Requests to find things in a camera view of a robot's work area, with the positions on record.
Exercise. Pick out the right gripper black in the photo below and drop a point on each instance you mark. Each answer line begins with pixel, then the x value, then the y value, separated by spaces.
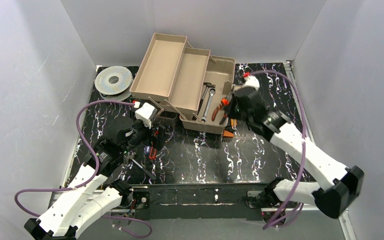
pixel 232 109

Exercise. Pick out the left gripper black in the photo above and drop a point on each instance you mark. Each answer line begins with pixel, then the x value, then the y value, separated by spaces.
pixel 157 135

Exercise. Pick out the orange black pliers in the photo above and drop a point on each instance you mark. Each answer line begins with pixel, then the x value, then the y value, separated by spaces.
pixel 224 106

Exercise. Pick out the steel combination wrench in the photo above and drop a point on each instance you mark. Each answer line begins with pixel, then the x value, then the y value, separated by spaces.
pixel 212 91

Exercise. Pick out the black handled hammer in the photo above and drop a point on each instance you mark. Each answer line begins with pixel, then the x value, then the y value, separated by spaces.
pixel 208 86

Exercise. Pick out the beige plastic tool box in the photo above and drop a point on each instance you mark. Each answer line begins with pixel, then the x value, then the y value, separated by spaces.
pixel 172 74

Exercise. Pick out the red utility knife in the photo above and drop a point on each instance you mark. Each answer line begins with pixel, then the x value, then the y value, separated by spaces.
pixel 152 153

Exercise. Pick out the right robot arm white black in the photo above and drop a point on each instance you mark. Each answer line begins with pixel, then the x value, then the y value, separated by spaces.
pixel 335 185

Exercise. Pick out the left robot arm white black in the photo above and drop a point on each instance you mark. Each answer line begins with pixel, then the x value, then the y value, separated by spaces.
pixel 106 157

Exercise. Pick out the orange yellow utility knife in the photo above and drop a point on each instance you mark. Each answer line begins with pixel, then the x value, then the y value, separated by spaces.
pixel 233 123

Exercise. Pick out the orange hex key set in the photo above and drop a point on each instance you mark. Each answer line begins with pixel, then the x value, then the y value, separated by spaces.
pixel 227 136

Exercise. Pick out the white filament spool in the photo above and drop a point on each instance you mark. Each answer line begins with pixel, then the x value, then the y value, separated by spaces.
pixel 114 83

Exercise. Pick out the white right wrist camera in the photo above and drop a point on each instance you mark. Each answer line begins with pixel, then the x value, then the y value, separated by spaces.
pixel 250 81

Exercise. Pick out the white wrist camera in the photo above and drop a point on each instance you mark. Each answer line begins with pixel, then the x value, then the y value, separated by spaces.
pixel 250 81
pixel 145 112

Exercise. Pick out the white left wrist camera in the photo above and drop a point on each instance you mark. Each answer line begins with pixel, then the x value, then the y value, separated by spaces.
pixel 145 112

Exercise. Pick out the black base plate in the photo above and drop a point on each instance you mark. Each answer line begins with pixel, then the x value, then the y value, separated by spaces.
pixel 197 201

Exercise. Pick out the aluminium frame rail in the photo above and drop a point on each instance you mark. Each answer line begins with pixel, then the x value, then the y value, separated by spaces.
pixel 104 202

